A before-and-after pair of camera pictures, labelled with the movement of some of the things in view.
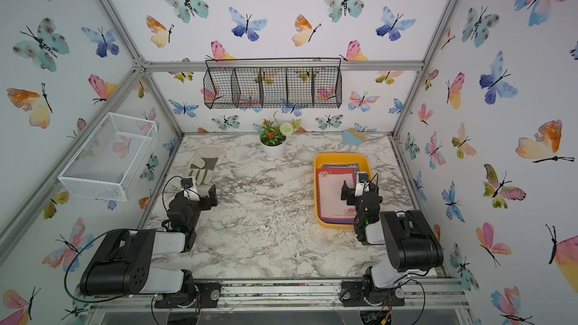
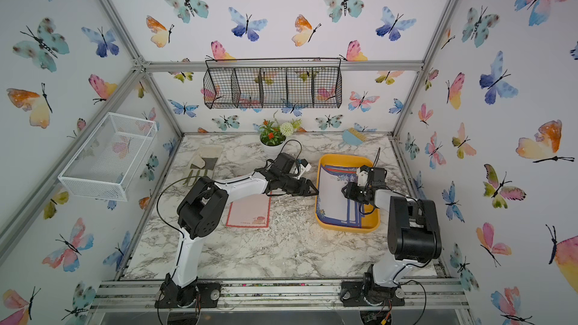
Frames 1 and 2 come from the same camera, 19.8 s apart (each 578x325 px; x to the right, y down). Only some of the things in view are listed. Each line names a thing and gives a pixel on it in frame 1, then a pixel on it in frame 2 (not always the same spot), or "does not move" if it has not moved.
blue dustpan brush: (352, 137) does not move
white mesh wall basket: (107, 165) does not move
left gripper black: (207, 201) -> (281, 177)
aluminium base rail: (445, 293) does not move
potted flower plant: (273, 135) does not move
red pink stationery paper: (329, 183) -> (251, 211)
